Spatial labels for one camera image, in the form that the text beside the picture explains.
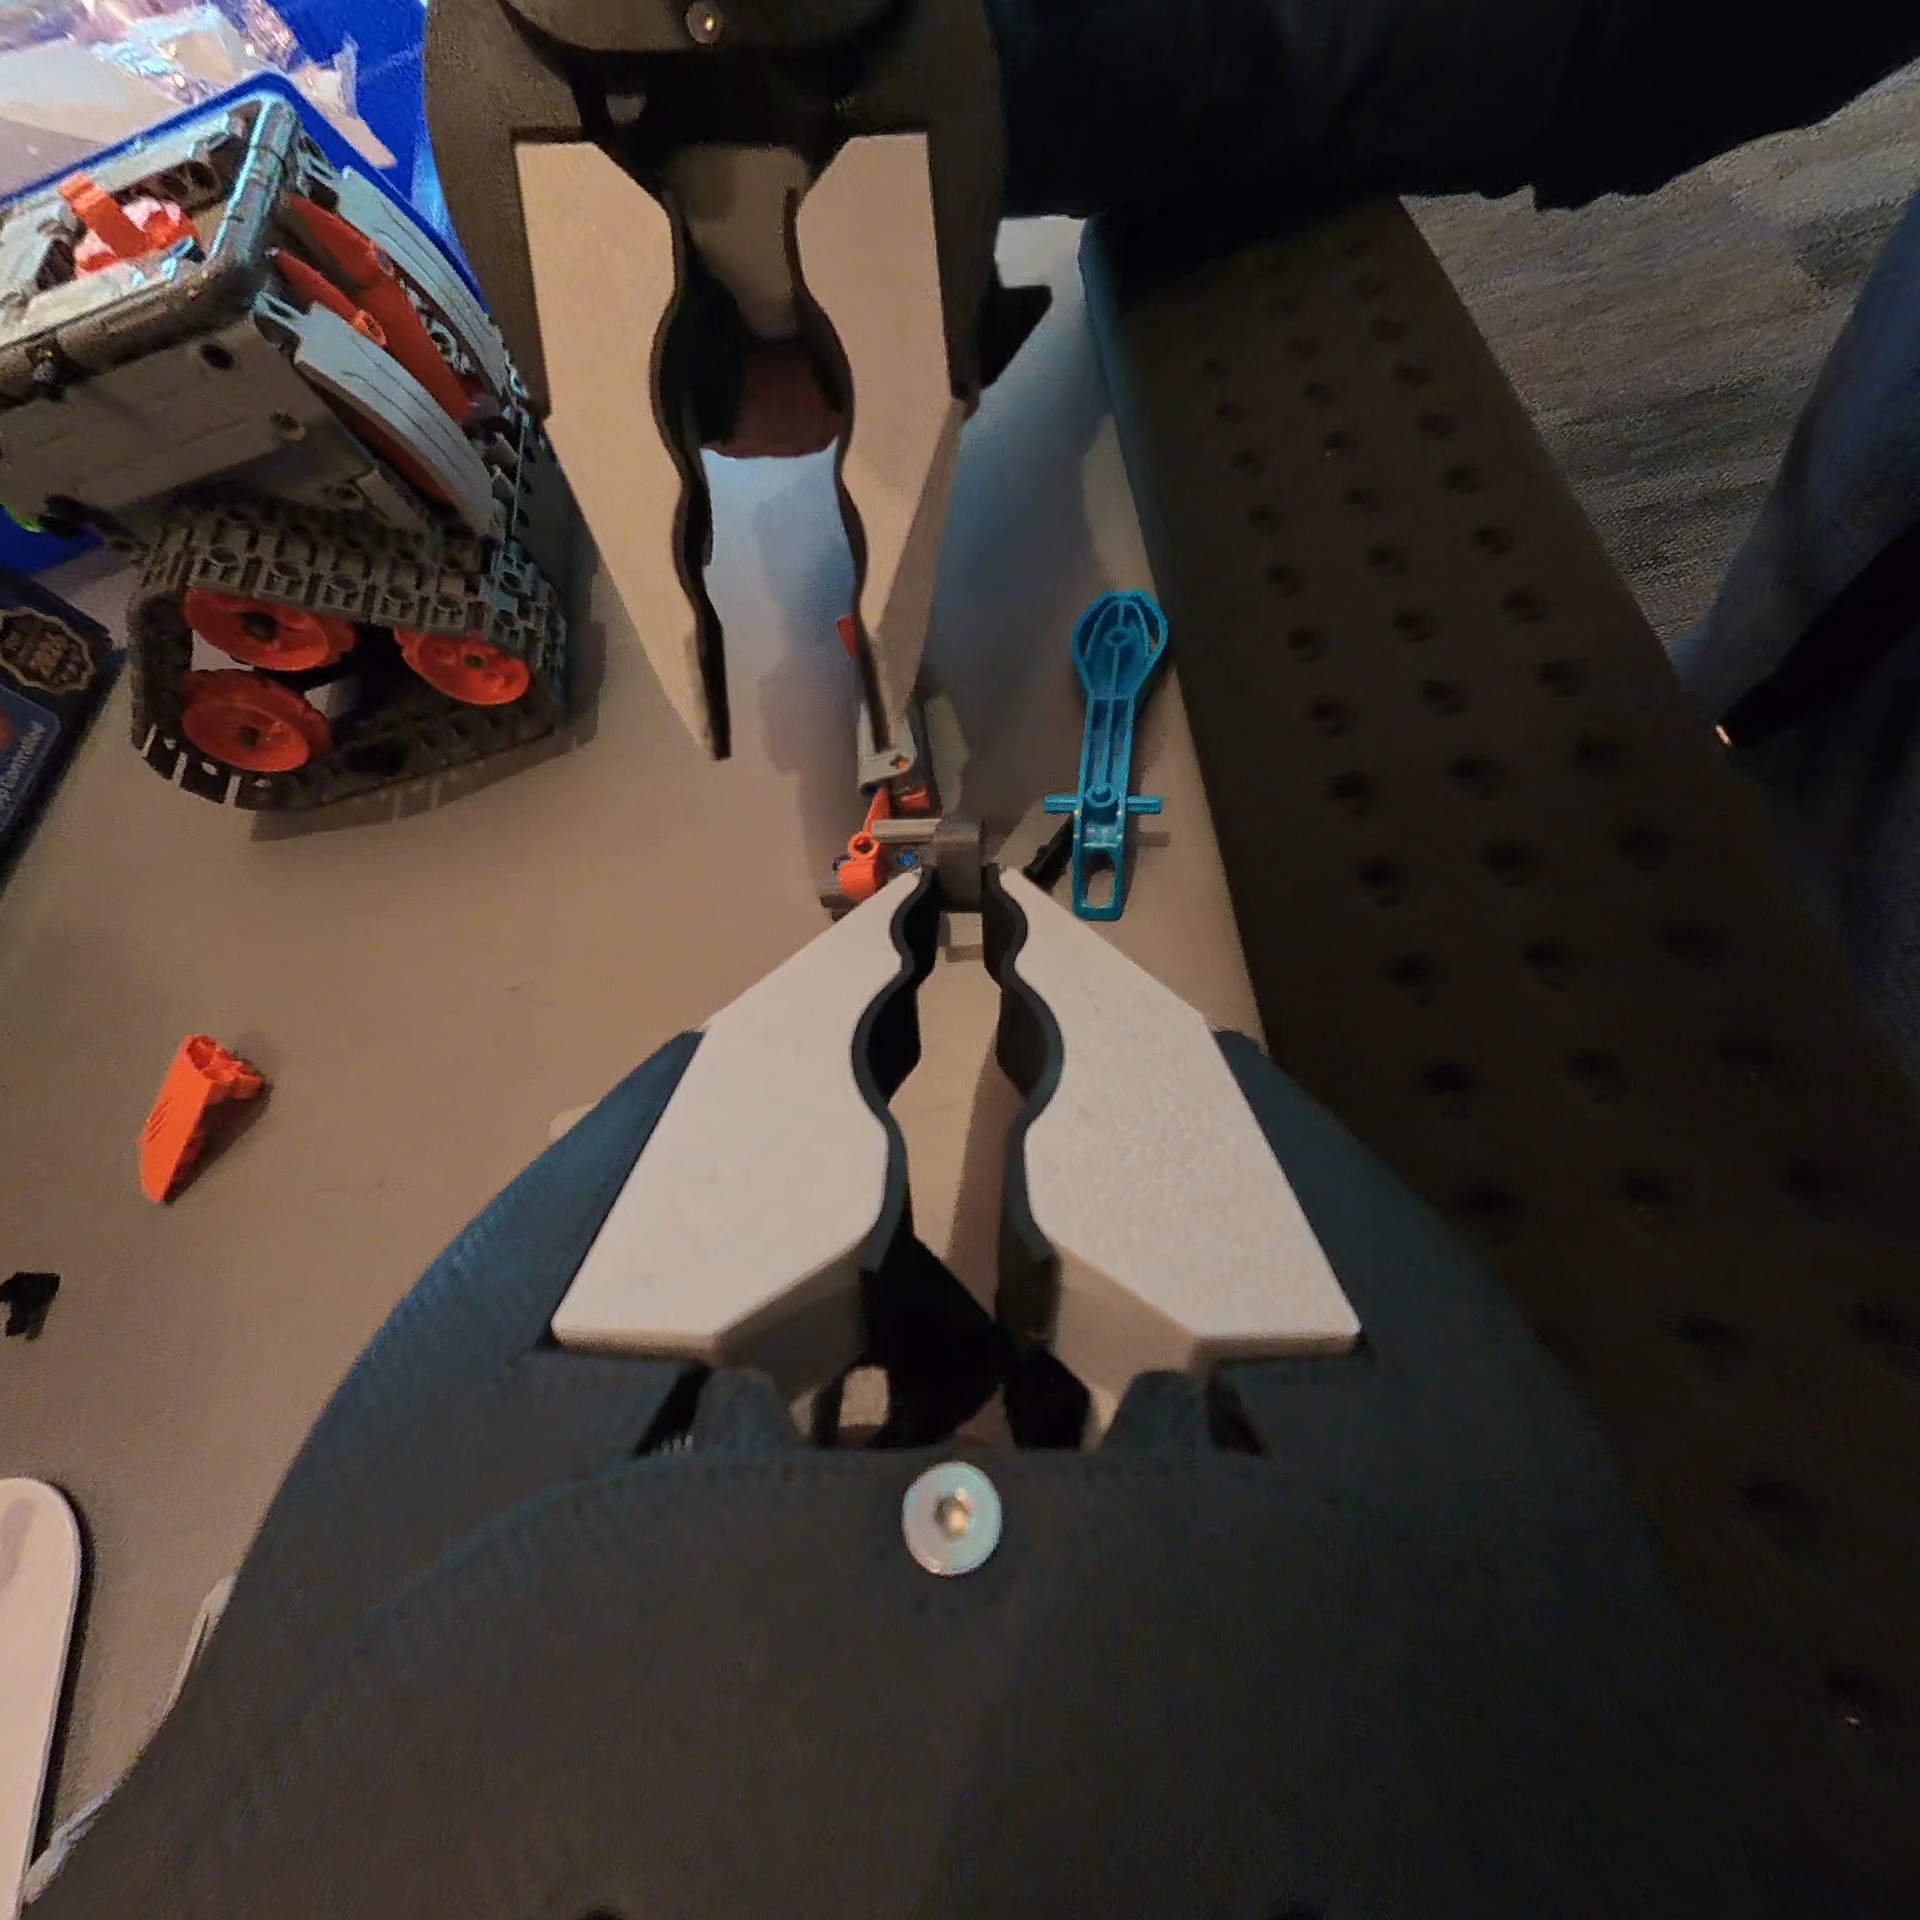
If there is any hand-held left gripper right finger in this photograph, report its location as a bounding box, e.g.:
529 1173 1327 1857
983 865 1365 1389

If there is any grey orange brick assembly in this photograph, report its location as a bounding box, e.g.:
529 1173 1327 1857
823 815 995 965

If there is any person's right hand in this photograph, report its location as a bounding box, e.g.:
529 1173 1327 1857
728 336 847 454

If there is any person's blue trouser leg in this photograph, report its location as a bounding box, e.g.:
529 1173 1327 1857
1672 194 1920 1050

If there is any grey tracked toy robot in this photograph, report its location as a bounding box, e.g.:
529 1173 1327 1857
0 95 577 810

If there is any dark blue robot kit box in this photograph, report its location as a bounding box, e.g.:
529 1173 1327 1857
0 569 127 886

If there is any blue plastic brick tool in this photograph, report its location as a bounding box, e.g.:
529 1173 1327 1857
1042 591 1163 924

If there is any person's right forearm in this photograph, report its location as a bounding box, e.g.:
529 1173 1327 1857
983 0 1920 225

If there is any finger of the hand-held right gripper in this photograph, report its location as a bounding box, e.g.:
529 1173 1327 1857
513 135 737 761
791 127 975 745

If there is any blue plastic bin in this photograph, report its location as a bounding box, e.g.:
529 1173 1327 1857
0 0 484 301

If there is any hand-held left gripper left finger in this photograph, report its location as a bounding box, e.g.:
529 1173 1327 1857
548 870 933 1367

